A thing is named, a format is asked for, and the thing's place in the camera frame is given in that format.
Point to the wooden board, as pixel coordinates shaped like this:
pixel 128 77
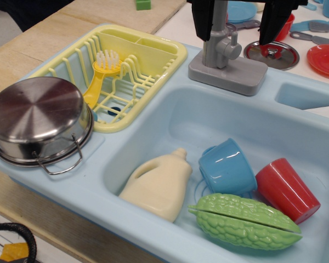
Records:
pixel 124 13

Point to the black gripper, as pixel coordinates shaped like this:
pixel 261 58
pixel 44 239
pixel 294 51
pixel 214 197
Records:
pixel 275 15

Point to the blue plastic plate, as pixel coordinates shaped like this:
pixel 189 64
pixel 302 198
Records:
pixel 239 11

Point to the green toy bitter gourd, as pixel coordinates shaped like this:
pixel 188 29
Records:
pixel 245 222

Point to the red plastic plate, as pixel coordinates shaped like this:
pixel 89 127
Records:
pixel 318 59

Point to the green toy block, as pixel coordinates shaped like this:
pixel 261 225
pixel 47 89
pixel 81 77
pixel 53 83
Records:
pixel 143 4

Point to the grey toy knife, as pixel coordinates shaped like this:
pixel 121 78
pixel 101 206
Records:
pixel 307 37

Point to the yellow dish brush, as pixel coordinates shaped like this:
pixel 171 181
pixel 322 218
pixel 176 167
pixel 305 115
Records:
pixel 107 64

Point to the blue toy utensil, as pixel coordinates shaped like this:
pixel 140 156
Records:
pixel 304 25

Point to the grey toy spatula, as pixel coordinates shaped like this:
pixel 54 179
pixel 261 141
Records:
pixel 318 27

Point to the red plastic cup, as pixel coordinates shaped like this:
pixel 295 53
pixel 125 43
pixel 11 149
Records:
pixel 283 188

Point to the steel pot lid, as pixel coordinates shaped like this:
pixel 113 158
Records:
pixel 276 55

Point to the cream toy detergent bottle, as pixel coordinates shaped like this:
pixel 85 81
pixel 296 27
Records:
pixel 159 185

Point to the yellow dish drying rack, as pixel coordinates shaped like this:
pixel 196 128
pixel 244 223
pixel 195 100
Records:
pixel 147 63

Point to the light blue toy sink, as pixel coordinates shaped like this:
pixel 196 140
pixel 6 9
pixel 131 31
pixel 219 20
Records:
pixel 80 211

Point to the yellow tape piece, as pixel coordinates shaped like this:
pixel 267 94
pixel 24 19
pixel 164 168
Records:
pixel 15 251

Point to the grey toy faucet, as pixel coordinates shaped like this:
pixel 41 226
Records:
pixel 219 63

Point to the stainless steel pot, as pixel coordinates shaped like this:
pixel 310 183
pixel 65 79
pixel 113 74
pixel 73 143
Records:
pixel 43 120

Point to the blue plastic cup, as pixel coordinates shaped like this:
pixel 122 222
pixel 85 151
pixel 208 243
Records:
pixel 225 169

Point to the grey toy spoon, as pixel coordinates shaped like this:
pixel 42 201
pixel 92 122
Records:
pixel 242 25

